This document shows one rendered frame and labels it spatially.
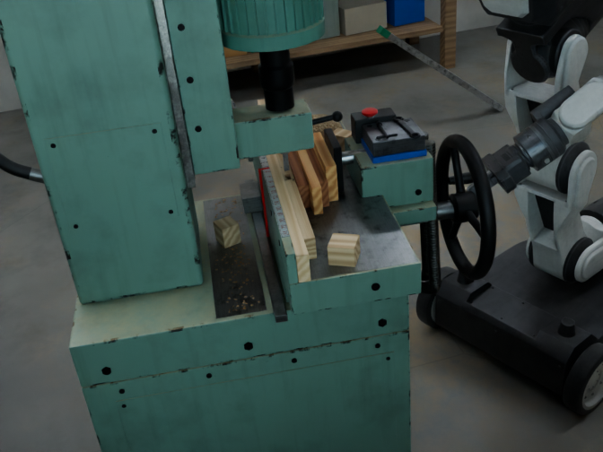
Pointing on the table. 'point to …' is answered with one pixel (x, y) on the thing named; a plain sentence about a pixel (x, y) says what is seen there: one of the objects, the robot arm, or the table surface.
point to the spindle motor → (270, 23)
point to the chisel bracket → (273, 130)
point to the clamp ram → (339, 155)
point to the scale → (274, 198)
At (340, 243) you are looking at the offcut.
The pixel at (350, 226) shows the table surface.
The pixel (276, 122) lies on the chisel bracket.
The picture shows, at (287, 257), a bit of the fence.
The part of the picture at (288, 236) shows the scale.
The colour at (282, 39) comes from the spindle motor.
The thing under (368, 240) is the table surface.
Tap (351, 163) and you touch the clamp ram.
